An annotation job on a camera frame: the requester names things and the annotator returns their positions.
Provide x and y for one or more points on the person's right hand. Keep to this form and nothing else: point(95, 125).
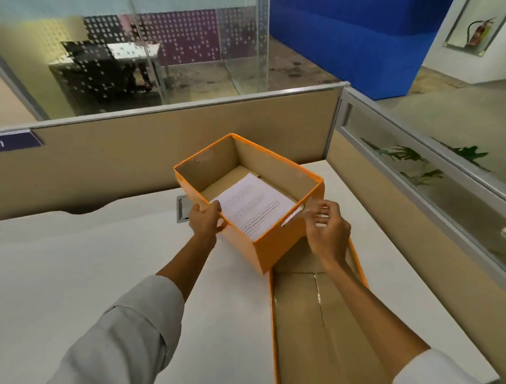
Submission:
point(332, 235)

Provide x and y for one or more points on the person's left hand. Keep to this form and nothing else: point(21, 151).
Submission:
point(203, 221)

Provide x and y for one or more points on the person's left thumb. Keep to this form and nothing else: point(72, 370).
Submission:
point(216, 207)

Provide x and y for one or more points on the person's right fingers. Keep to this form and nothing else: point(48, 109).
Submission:
point(318, 213)

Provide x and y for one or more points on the orange cardboard storage box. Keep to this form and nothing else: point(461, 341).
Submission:
point(272, 245)

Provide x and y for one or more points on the person's left forearm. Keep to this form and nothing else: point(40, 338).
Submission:
point(138, 324)

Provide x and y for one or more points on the person's right forearm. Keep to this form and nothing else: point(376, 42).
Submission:
point(375, 324)

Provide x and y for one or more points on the white printed paper sheet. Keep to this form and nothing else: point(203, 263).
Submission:
point(253, 205)

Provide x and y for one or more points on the beige partition with glass strip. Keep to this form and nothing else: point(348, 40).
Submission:
point(395, 205)

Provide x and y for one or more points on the orange cardboard box lid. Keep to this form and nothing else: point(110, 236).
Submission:
point(300, 316)

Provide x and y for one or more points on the green potted plant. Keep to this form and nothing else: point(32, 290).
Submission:
point(468, 152)
point(407, 154)

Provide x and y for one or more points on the beige cubicle partition panel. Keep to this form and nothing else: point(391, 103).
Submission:
point(118, 158)

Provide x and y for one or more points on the white office desk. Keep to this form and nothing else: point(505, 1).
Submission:
point(130, 50)

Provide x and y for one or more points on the dark blue name plate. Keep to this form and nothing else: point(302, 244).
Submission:
point(19, 141)

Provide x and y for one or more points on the red fire extinguisher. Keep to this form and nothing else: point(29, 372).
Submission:
point(476, 33)

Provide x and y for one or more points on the dotted glass wall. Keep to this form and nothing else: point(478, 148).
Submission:
point(189, 39)

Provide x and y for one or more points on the blue booth enclosure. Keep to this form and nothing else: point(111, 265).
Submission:
point(355, 43)

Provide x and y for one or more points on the fire extinguisher wall cabinet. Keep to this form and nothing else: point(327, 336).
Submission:
point(458, 27)

